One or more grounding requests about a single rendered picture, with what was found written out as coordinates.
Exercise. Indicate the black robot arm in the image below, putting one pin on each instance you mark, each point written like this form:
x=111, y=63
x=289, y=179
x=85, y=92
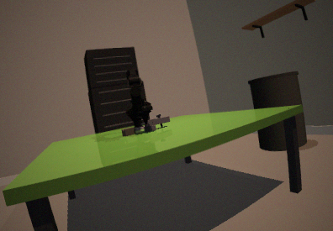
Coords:
x=134, y=83

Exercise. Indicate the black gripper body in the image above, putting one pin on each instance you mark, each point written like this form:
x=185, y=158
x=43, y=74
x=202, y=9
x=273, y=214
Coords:
x=137, y=105

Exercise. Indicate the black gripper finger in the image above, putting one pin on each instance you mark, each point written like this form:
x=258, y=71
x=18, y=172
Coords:
x=145, y=116
x=133, y=118

